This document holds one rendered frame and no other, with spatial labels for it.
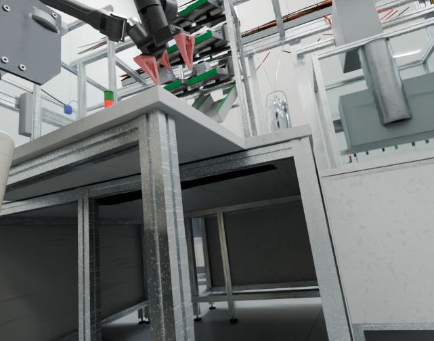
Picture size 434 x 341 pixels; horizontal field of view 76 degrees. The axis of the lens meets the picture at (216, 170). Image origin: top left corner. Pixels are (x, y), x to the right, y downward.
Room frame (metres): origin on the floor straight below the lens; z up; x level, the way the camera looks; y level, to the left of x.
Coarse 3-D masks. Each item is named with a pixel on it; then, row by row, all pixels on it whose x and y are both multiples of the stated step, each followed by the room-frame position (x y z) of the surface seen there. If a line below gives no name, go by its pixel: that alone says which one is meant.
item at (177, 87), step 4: (196, 72) 1.07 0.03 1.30; (192, 76) 1.04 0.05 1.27; (180, 80) 0.96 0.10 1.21; (184, 80) 0.98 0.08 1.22; (172, 84) 0.97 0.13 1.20; (176, 84) 0.97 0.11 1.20; (180, 84) 0.96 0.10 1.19; (184, 84) 0.98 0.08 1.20; (164, 88) 0.99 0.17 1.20; (168, 88) 0.99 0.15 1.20; (172, 88) 0.98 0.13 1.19; (176, 88) 0.98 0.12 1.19; (180, 88) 1.01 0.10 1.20; (184, 88) 1.04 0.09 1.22; (188, 88) 1.07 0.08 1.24; (192, 88) 1.11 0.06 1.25; (172, 92) 1.04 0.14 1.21; (176, 92) 1.07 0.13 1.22; (180, 92) 1.10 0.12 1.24
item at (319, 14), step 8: (328, 8) 1.76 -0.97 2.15; (304, 16) 1.82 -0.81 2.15; (312, 16) 1.80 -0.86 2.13; (320, 16) 1.78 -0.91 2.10; (288, 24) 1.86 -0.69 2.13; (296, 24) 1.84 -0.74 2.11; (264, 32) 1.92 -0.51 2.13; (272, 32) 1.90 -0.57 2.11; (248, 40) 1.96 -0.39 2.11; (256, 40) 1.95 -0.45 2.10; (208, 56) 2.08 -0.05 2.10; (144, 72) 2.29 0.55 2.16; (152, 72) 2.26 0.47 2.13; (128, 80) 2.35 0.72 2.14
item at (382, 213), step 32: (384, 160) 1.26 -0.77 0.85; (416, 160) 1.23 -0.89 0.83; (352, 192) 1.31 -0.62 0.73; (384, 192) 1.27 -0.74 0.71; (416, 192) 1.23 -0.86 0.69; (352, 224) 1.32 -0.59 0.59; (384, 224) 1.28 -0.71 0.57; (416, 224) 1.24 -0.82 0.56; (352, 256) 1.33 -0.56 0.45; (384, 256) 1.29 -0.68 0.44; (416, 256) 1.25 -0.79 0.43; (352, 288) 1.34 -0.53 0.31; (384, 288) 1.30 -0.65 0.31; (416, 288) 1.26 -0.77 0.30; (352, 320) 1.35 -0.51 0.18; (384, 320) 1.31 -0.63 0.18; (416, 320) 1.27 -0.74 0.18
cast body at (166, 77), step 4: (160, 68) 0.97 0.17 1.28; (164, 68) 0.96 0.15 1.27; (160, 72) 0.98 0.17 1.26; (164, 72) 0.97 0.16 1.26; (168, 72) 0.97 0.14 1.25; (172, 72) 0.99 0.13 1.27; (160, 76) 0.97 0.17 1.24; (164, 76) 0.97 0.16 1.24; (168, 76) 0.97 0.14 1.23; (172, 76) 0.99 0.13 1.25; (160, 80) 0.98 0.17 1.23; (164, 80) 0.97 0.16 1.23; (168, 80) 0.97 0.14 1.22; (172, 80) 0.99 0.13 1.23; (176, 80) 1.01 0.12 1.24; (160, 84) 0.99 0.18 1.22; (164, 84) 1.00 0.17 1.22; (168, 84) 1.02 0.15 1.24
